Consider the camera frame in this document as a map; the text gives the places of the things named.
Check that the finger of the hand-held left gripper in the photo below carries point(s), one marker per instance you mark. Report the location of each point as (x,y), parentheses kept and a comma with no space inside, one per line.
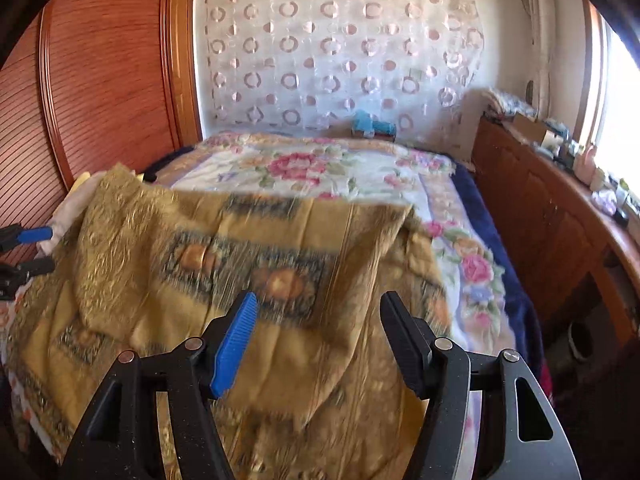
(35,234)
(30,267)

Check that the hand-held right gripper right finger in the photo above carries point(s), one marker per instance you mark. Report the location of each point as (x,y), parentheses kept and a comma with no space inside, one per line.
(407,345)

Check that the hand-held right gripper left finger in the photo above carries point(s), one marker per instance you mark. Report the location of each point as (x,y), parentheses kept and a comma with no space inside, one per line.
(232,345)

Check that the golden patterned garment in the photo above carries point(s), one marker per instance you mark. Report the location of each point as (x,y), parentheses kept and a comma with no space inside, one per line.
(200,260)

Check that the white cloth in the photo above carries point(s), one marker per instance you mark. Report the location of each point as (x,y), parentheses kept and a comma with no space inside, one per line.
(65,215)

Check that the yellow cloth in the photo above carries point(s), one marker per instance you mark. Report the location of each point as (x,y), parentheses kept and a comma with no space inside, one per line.
(80,182)

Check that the orange print bed sheet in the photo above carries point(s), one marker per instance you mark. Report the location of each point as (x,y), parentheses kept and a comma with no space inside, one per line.
(20,400)

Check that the red cloth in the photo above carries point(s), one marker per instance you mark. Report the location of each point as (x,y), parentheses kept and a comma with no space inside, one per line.
(546,382)

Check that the red-brown wooden wardrobe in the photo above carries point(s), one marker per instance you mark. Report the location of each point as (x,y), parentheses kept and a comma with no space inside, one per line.
(100,85)

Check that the white floor basin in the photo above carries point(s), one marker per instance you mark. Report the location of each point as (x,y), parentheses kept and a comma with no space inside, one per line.
(580,342)

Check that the long wooden cabinet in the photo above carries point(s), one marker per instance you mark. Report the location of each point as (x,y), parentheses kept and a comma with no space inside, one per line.
(540,210)

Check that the pink floral bed blanket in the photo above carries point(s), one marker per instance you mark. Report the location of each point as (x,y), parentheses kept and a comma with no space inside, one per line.
(310,170)

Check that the blue plush toy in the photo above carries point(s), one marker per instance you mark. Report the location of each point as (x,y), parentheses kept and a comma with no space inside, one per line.
(370,124)

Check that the crumpled white tissue bag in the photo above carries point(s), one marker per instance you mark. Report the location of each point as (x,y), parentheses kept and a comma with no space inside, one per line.
(603,202)

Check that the cardboard box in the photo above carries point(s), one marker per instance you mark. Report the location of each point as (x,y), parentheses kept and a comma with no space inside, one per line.
(530,127)

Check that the pink bottle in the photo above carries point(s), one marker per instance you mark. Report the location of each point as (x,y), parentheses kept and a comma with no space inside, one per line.
(586,162)

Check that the folded patterned cloth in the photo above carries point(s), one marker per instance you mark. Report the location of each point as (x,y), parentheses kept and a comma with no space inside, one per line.
(507,102)

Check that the sheer circle-patterned curtain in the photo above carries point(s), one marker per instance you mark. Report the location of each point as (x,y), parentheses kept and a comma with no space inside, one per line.
(340,45)

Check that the wooden-framed window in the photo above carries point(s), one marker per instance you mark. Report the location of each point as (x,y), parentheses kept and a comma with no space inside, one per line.
(617,110)

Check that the white tied window curtain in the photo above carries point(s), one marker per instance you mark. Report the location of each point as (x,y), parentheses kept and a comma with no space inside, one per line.
(537,25)

